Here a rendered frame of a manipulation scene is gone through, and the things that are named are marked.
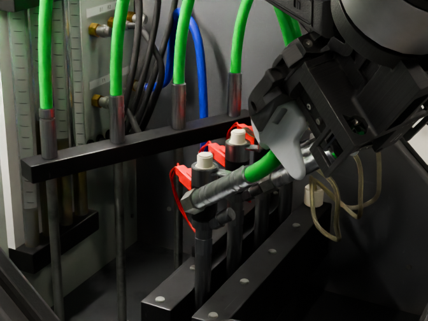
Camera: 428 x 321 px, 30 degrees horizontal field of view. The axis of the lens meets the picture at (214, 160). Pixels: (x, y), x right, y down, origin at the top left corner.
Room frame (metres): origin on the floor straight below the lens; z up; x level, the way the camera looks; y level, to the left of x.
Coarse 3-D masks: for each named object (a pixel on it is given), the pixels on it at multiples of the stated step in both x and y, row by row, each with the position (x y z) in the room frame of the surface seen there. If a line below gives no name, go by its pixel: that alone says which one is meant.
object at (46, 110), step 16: (48, 0) 0.83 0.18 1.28; (48, 16) 0.84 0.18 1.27; (288, 16) 0.58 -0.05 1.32; (48, 32) 0.84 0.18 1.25; (288, 32) 0.57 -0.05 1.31; (48, 48) 0.84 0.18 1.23; (48, 64) 0.84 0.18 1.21; (48, 80) 0.84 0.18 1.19; (48, 96) 0.84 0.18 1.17; (48, 112) 0.84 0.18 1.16; (272, 160) 0.58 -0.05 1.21; (256, 176) 0.59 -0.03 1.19
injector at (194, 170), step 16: (192, 176) 0.75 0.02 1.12; (208, 176) 0.75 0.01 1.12; (208, 208) 0.75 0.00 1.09; (192, 224) 0.76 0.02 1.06; (208, 224) 0.75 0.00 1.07; (224, 224) 0.75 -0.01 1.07; (208, 240) 0.75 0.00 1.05; (208, 256) 0.75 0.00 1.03; (208, 272) 0.75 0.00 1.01; (208, 288) 0.75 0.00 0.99
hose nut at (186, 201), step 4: (188, 192) 0.66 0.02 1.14; (192, 192) 0.65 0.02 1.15; (184, 196) 0.66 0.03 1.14; (188, 196) 0.65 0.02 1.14; (180, 200) 0.66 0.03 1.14; (184, 200) 0.65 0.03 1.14; (188, 200) 0.65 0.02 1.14; (184, 204) 0.65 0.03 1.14; (188, 204) 0.65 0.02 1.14; (192, 204) 0.65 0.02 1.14; (184, 208) 0.65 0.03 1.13; (188, 208) 0.65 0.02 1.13; (192, 208) 0.65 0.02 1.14; (196, 208) 0.65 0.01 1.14; (200, 208) 0.65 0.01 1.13; (204, 208) 0.65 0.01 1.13; (188, 212) 0.65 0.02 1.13; (192, 212) 0.65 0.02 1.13; (196, 212) 0.65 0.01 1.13
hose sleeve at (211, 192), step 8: (240, 168) 0.61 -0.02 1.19; (224, 176) 0.62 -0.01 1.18; (232, 176) 0.61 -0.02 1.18; (240, 176) 0.60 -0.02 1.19; (208, 184) 0.64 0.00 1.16; (216, 184) 0.63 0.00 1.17; (224, 184) 0.62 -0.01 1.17; (232, 184) 0.61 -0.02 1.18; (240, 184) 0.60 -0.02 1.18; (248, 184) 0.60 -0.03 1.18; (200, 192) 0.64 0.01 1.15; (208, 192) 0.63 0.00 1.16; (216, 192) 0.62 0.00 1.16; (224, 192) 0.62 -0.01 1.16; (232, 192) 0.61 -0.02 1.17; (192, 200) 0.65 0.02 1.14; (200, 200) 0.64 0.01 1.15; (208, 200) 0.63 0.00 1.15; (216, 200) 0.63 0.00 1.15
